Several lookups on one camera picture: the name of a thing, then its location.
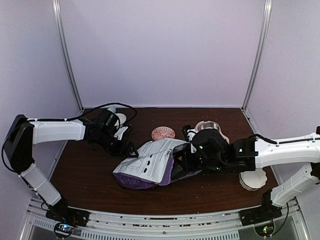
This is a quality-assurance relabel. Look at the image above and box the rear steel feeder bowl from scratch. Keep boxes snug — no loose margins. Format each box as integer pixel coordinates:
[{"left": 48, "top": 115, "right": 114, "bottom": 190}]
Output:
[{"left": 198, "top": 120, "right": 221, "bottom": 132}]

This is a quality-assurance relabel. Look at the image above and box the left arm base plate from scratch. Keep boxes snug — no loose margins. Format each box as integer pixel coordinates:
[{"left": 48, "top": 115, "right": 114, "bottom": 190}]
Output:
[{"left": 45, "top": 205, "right": 90, "bottom": 227}]

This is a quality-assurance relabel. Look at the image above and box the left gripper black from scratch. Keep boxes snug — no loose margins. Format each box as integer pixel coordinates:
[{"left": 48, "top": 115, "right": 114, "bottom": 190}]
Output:
[{"left": 93, "top": 129, "right": 139, "bottom": 158}]

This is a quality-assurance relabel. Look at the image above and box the left aluminium frame post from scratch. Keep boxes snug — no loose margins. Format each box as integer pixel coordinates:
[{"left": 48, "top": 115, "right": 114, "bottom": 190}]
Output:
[{"left": 52, "top": 0, "right": 84, "bottom": 113}]

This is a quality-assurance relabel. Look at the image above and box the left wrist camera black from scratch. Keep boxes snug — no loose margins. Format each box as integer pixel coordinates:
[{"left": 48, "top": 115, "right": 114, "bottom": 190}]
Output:
[{"left": 113, "top": 126, "right": 132, "bottom": 141}]

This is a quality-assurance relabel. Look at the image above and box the aluminium frame post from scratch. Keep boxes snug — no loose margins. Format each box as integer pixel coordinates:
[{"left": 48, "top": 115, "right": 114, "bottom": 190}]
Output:
[
  {"left": 52, "top": 0, "right": 84, "bottom": 113},
  {"left": 241, "top": 0, "right": 273, "bottom": 112}
]

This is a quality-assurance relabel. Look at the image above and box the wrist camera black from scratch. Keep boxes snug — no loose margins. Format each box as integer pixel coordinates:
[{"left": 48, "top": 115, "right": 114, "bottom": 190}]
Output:
[
  {"left": 113, "top": 126, "right": 132, "bottom": 141},
  {"left": 181, "top": 124, "right": 198, "bottom": 154}
]

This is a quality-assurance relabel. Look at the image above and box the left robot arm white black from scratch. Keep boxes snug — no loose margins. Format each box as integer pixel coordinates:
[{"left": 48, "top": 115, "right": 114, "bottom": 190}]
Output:
[{"left": 1, "top": 107, "right": 139, "bottom": 222}]

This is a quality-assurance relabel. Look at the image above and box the front aluminium rail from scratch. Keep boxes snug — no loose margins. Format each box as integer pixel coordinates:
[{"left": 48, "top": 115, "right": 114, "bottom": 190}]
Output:
[{"left": 18, "top": 197, "right": 311, "bottom": 240}]

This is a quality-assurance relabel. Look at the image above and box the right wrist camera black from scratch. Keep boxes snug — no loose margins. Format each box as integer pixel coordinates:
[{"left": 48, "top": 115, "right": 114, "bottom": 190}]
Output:
[{"left": 181, "top": 124, "right": 198, "bottom": 154}]

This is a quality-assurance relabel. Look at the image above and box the navy white ceramic bowl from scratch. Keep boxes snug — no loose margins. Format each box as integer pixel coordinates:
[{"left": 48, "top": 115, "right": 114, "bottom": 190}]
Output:
[{"left": 116, "top": 112, "right": 127, "bottom": 126}]

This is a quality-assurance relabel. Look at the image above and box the pale blue ribbed bowl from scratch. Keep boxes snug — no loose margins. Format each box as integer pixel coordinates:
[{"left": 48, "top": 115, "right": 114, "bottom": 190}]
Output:
[{"left": 107, "top": 106, "right": 116, "bottom": 114}]

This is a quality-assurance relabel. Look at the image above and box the purple pet food bag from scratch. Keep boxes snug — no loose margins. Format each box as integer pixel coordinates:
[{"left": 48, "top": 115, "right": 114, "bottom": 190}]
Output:
[{"left": 112, "top": 137, "right": 201, "bottom": 190}]

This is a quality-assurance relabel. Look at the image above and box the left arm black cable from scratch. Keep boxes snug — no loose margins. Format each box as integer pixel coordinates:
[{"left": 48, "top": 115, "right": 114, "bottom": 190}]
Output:
[{"left": 82, "top": 102, "right": 138, "bottom": 128}]

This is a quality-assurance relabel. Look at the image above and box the white scalloped ceramic bowl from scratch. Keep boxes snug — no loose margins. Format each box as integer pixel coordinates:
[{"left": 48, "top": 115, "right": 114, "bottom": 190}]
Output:
[{"left": 239, "top": 168, "right": 268, "bottom": 192}]

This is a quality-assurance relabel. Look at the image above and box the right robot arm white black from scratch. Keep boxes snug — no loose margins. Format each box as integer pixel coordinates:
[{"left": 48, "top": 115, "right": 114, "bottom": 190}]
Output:
[{"left": 172, "top": 128, "right": 320, "bottom": 221}]

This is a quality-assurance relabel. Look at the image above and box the red patterned small bowl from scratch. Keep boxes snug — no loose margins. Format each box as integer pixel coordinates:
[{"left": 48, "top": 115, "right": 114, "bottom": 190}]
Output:
[{"left": 151, "top": 126, "right": 176, "bottom": 141}]

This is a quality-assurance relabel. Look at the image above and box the pink double pet feeder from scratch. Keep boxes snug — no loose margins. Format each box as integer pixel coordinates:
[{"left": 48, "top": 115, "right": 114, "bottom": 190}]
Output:
[{"left": 195, "top": 120, "right": 230, "bottom": 144}]

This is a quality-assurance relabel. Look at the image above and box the right aluminium frame post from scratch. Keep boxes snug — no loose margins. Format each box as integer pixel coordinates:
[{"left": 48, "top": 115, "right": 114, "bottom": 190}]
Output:
[{"left": 241, "top": 0, "right": 273, "bottom": 112}]

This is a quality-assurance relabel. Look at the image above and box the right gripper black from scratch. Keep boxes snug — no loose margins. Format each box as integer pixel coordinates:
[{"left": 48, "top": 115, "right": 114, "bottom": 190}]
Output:
[{"left": 175, "top": 149, "right": 227, "bottom": 173}]

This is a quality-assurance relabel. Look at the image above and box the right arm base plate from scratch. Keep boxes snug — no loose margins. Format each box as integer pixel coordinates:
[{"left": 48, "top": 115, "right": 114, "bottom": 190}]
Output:
[{"left": 239, "top": 206, "right": 282, "bottom": 226}]

